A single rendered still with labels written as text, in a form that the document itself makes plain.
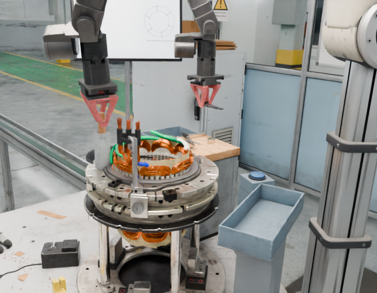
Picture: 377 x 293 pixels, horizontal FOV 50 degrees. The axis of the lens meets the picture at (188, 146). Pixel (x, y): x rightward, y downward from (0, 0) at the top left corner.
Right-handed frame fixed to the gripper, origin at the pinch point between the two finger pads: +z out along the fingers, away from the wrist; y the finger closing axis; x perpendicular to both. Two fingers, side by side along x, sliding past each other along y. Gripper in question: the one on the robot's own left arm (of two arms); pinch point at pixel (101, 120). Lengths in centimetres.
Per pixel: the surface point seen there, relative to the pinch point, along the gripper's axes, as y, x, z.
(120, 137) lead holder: 13.1, 0.6, -0.4
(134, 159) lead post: 16.6, 2.1, 3.6
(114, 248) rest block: 2.1, -0.4, 34.6
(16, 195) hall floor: -234, -20, 135
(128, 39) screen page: -99, 40, -3
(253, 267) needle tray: 32.8, 21.5, 26.4
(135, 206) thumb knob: 20.8, 0.2, 11.9
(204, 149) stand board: -10.6, 33.1, 17.9
